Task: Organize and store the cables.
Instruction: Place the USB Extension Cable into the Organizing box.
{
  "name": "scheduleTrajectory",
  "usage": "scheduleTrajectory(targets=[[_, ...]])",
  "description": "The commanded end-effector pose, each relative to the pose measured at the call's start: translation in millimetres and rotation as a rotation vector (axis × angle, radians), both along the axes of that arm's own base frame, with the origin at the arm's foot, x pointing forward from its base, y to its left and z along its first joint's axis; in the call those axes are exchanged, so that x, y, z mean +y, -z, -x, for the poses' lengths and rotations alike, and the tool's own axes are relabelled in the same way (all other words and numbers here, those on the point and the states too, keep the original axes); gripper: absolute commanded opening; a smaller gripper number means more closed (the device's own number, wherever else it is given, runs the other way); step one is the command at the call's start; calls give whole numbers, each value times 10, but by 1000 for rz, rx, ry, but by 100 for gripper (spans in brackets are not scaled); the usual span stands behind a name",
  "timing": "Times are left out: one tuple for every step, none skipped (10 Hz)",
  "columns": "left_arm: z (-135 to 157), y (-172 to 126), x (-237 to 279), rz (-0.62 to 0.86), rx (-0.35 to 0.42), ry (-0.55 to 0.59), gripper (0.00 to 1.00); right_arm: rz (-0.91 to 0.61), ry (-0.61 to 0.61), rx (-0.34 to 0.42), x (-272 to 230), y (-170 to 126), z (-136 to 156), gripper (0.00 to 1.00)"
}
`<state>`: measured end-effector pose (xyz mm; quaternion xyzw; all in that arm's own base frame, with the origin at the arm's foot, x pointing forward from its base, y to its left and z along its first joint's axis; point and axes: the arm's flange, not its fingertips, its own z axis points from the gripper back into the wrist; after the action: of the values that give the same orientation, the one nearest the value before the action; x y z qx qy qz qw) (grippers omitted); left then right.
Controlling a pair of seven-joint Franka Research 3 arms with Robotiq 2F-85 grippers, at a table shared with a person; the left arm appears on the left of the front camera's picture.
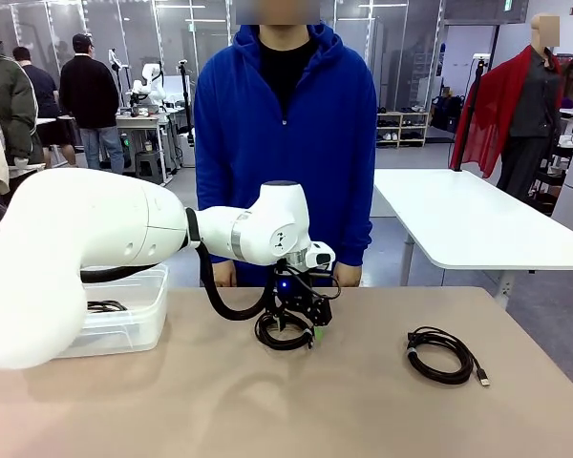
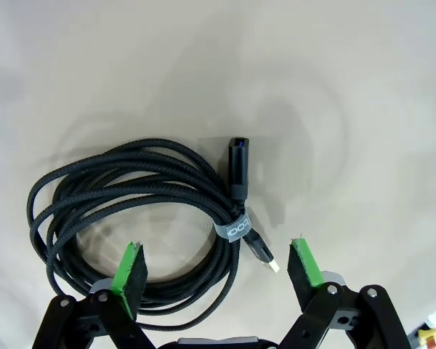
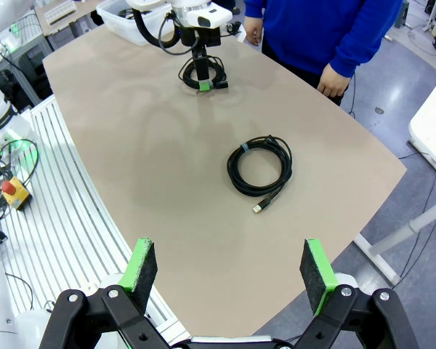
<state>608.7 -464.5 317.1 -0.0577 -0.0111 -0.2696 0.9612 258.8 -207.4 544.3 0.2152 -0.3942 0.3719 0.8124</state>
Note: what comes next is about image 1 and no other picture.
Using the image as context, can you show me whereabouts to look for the black tripod with white head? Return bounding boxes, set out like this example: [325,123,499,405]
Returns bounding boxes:
[451,52,489,173]

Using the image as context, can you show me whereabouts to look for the blue-sleeved right forearm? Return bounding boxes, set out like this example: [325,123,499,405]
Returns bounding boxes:
[195,183,238,266]

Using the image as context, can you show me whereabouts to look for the mannequin in grey shirt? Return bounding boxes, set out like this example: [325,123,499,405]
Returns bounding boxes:
[496,13,567,201]

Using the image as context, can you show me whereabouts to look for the person in dark shirt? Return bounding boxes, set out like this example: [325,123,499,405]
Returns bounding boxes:
[11,46,77,168]

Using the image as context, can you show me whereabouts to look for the thin black cable coil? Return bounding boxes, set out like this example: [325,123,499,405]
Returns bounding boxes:
[254,312,319,352]

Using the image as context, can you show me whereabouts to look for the black USB cable coil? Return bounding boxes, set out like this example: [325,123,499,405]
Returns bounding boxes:
[405,325,492,387]

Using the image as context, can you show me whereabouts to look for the grey plastic stool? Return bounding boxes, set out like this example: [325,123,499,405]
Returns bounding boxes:
[134,151,164,185]

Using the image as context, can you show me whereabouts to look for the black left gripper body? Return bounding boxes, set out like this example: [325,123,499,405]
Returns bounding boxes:
[266,260,319,311]

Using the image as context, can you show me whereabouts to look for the clear plastic storage bin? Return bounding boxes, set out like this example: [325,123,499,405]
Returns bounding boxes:
[54,262,171,359]

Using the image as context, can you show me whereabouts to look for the person in blue hoodie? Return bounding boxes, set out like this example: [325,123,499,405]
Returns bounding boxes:
[193,21,379,288]

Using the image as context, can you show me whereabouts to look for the black camera tripod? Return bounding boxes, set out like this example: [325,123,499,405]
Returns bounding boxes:
[179,59,196,144]

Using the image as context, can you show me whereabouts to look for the grey workbench desk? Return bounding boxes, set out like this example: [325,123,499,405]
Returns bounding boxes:
[117,112,176,185]

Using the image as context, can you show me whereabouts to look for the person's left hand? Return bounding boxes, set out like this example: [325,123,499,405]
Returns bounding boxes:
[335,261,363,288]

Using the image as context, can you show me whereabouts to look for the small white background robot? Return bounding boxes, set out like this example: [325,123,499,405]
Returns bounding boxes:
[131,61,166,109]

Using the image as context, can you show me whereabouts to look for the black power cable coil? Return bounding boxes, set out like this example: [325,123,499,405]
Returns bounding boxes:
[86,299,129,314]

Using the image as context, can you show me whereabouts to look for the person's right hand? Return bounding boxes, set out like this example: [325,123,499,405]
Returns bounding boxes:
[212,260,239,288]

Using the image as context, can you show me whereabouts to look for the man in black sweater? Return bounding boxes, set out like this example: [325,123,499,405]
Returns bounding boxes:
[58,31,125,176]

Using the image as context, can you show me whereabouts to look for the person in green jacket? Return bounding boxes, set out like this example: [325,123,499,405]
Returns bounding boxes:
[0,17,47,168]

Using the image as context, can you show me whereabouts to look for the black bags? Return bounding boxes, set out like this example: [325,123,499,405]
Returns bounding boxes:
[432,94,465,134]

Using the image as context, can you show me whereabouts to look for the mannequin with red cloth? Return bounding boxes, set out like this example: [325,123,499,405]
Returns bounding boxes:
[451,45,564,180]

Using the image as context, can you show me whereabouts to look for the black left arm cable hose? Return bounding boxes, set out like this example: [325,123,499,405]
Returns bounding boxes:
[79,207,273,322]

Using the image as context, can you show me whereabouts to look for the wooden shoe shelf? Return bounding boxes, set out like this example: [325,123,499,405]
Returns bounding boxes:
[375,111,431,148]

